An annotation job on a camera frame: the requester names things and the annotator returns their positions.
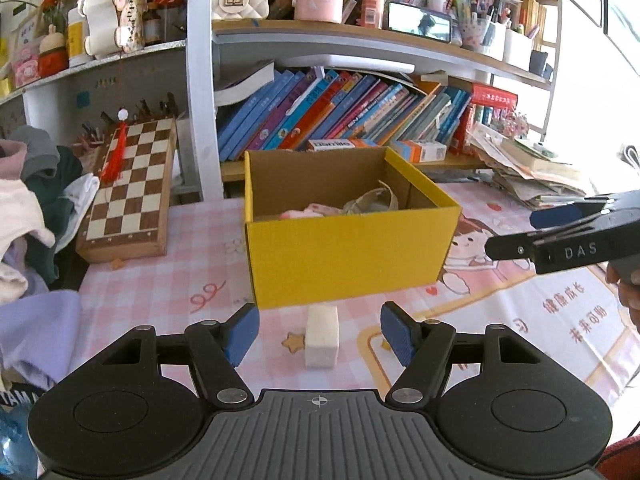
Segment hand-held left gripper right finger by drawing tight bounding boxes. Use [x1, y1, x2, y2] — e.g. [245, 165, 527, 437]
[380, 302, 556, 408]

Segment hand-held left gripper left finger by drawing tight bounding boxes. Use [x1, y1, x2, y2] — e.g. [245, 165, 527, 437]
[87, 303, 262, 408]

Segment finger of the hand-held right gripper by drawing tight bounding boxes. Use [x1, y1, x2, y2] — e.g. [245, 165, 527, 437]
[529, 191, 626, 231]
[484, 220, 608, 262]

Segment white foam block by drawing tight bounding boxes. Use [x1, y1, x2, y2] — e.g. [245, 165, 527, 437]
[305, 304, 340, 371]

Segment yellow cardboard box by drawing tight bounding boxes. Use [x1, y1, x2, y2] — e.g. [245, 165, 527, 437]
[243, 146, 462, 311]

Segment pink checked desktop mat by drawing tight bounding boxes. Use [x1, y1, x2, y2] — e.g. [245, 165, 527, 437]
[75, 180, 640, 411]

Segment person's right hand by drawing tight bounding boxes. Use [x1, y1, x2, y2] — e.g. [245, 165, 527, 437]
[606, 260, 640, 333]

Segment pile of papers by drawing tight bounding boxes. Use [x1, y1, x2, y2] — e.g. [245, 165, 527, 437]
[467, 122, 591, 211]

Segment thick red book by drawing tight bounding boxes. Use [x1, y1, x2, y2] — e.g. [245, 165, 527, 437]
[470, 84, 519, 126]

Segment orange and white carton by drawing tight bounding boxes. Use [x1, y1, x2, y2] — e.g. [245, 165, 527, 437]
[389, 139, 447, 163]

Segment pink plush toy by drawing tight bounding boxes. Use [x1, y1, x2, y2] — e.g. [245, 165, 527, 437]
[280, 203, 346, 220]

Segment wooden chessboard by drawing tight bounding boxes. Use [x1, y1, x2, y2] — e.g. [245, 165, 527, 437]
[75, 116, 178, 264]

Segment white pen holder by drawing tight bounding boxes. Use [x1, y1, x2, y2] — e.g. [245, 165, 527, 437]
[504, 27, 535, 72]
[460, 15, 507, 61]

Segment long white orange carton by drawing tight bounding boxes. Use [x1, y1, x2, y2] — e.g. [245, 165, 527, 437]
[307, 138, 378, 152]

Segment lilac garment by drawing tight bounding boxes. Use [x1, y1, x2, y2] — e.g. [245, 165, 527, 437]
[0, 287, 83, 391]

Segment white cloth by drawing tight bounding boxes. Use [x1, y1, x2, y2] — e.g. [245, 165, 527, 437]
[55, 174, 101, 253]

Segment red clothing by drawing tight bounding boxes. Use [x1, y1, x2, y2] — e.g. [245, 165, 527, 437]
[597, 435, 640, 480]

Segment red tassel ornament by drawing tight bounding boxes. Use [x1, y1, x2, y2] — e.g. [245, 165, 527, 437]
[100, 107, 132, 183]

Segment row of leaning blue books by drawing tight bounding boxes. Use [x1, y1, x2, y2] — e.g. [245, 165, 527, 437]
[216, 67, 473, 163]

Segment dark green garment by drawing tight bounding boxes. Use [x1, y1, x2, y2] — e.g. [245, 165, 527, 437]
[22, 146, 83, 286]

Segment small mirror on shelf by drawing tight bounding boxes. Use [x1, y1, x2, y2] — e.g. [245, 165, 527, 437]
[387, 1, 453, 44]

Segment thick grey book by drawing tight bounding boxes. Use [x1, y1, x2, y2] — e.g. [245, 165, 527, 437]
[214, 59, 276, 107]

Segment white wooden bookshelf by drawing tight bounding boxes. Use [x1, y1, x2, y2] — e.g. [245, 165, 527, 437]
[0, 0, 561, 206]

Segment blue water bottle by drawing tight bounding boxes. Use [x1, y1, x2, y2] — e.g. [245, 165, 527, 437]
[0, 400, 38, 480]

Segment cream garment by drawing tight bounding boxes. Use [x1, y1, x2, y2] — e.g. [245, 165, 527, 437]
[0, 177, 56, 306]

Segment grey garment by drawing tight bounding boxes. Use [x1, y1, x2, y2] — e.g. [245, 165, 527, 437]
[10, 126, 58, 176]

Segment pink garment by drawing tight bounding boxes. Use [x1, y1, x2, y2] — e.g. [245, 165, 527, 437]
[0, 140, 28, 181]

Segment brown glass bottle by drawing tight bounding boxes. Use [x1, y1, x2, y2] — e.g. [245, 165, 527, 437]
[145, 4, 162, 46]

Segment wooden doll red base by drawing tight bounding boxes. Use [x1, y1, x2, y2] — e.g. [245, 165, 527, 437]
[37, 24, 69, 79]

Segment white jar yellow label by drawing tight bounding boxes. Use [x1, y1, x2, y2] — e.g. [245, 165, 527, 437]
[66, 0, 91, 68]

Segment pink box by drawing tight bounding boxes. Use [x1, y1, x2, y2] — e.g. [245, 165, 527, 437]
[11, 52, 42, 88]

